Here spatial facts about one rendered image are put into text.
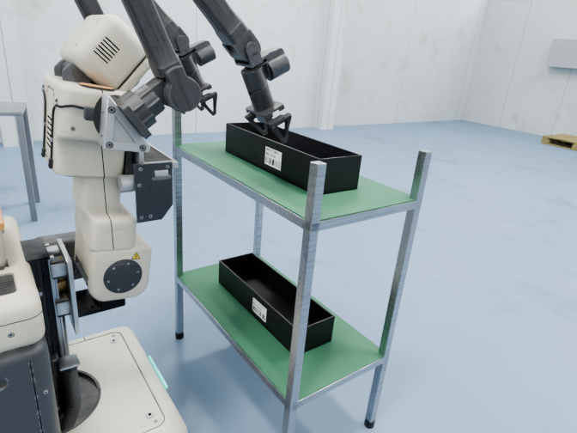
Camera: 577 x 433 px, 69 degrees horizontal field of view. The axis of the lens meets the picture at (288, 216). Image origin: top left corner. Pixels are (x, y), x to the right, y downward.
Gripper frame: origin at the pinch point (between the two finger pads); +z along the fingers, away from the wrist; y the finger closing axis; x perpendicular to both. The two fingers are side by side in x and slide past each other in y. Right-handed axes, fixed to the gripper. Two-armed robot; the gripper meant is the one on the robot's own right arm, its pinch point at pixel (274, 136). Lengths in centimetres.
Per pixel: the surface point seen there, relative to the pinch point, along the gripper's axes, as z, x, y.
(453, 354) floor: 149, -48, -15
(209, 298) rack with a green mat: 70, 33, 41
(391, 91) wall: 337, -575, 523
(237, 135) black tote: 13.2, -6.7, 40.5
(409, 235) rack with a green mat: 43, -22, -23
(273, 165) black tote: 17.4, -4.3, 15.5
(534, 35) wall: 346, -905, 402
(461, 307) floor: 168, -87, 8
